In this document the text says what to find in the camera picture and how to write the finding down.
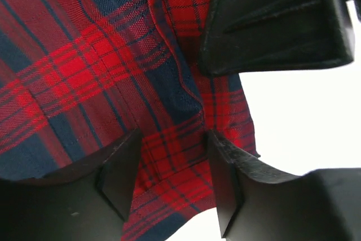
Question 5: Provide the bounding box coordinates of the red plaid skirt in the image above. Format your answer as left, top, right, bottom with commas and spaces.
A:
1, 0, 256, 240

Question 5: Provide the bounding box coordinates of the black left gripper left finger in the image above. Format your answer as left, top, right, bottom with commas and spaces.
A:
1, 129, 142, 240

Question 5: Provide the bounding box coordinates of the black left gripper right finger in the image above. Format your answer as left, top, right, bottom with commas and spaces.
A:
207, 130, 360, 241

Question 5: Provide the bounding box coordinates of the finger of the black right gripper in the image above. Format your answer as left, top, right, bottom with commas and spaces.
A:
198, 0, 355, 77

